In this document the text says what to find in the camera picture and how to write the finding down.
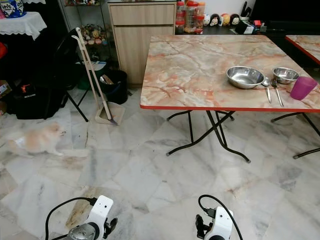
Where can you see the large steel bowl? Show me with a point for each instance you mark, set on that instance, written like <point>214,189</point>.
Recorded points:
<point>245,77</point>

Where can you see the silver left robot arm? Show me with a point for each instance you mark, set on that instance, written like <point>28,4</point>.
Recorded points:
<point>82,232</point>

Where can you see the cream fluffy dog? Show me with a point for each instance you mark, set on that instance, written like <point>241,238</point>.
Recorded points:
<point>37,141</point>

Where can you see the black waste bin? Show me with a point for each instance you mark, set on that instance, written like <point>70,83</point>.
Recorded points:
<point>117,92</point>

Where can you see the black suitcase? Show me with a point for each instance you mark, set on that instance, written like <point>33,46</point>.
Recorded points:
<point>37,102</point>

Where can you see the steel spoon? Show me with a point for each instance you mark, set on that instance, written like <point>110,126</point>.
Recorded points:
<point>266,81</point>

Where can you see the steel fork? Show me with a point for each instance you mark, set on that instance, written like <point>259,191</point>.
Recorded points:
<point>274,82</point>

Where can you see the purple plastic cup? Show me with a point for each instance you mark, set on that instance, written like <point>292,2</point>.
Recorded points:
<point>302,89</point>

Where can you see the cardboard box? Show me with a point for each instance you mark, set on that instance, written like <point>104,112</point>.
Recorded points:
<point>5,89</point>

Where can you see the small steel bowl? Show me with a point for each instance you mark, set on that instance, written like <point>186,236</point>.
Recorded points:
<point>286,75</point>

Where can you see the black chair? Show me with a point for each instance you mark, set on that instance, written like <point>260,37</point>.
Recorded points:
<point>67,52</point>

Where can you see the light wooden cabinet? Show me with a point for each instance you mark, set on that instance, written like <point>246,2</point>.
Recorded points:
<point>140,45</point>

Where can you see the glass display shelf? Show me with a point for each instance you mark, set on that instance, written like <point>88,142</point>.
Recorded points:
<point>95,35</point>

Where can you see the red bag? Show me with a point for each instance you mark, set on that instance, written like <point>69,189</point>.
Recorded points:
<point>3,50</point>

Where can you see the small round plush doll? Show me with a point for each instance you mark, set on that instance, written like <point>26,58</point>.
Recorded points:
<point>225,20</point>
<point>234,20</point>
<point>206,20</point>
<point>214,20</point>

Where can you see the clear jar orange lid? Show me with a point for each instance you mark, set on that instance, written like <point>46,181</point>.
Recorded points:
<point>201,14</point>

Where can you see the white lace tablecloth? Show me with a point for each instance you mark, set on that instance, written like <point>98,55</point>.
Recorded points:
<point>22,25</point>

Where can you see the blue printed tin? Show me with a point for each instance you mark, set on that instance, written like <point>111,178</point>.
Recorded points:
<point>12,7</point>

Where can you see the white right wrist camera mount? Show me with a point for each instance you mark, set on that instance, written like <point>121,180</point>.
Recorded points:
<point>221,222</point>

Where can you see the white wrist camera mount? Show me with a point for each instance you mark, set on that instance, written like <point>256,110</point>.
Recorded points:
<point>221,222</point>
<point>102,207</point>

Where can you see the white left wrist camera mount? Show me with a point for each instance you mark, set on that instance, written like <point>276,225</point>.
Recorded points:
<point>102,207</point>

